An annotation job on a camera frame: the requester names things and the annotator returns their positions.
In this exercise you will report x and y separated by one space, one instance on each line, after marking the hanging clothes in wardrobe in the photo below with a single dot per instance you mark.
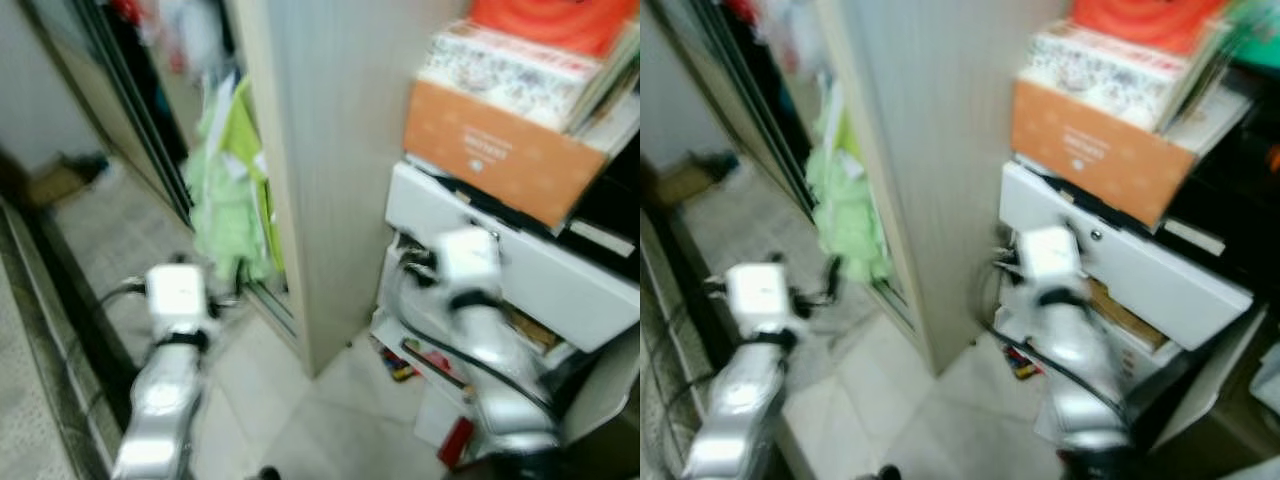
790 25
180 30

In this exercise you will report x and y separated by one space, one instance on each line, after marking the red book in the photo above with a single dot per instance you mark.
550 20
1150 20

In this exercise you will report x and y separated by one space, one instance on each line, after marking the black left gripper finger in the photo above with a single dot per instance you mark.
833 278

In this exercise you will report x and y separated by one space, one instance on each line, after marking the white patterned book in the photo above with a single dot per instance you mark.
1110 75
500 75

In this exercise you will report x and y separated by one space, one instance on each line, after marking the light green clothes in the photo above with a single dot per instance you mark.
850 210
230 210

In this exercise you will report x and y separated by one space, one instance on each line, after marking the white drawer unit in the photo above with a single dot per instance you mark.
560 280
1150 275

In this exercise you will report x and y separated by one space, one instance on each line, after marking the orange cardboard box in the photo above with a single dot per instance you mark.
490 150
1090 150

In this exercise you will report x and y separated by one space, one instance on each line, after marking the frosted glass wardrobe sliding door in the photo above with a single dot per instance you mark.
740 100
120 110

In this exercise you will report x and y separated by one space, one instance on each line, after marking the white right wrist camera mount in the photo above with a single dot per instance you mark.
1052 255
468 260

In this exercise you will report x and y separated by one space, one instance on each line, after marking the black shelf unit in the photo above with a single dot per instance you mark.
1230 170

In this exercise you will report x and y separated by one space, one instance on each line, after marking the small red floor item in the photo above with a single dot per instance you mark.
455 440

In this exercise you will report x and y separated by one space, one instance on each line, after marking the small colourful toy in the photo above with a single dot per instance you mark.
400 362
1022 362

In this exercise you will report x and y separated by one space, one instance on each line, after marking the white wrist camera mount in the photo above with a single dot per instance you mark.
1052 255
760 295
177 298
468 260

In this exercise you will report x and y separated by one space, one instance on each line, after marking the beige wardrobe side panel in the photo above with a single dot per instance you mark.
340 150
950 150

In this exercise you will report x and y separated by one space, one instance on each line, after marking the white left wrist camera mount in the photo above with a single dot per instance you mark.
760 295
177 298

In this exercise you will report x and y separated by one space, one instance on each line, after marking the dark bed frame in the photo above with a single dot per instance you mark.
70 320
680 270

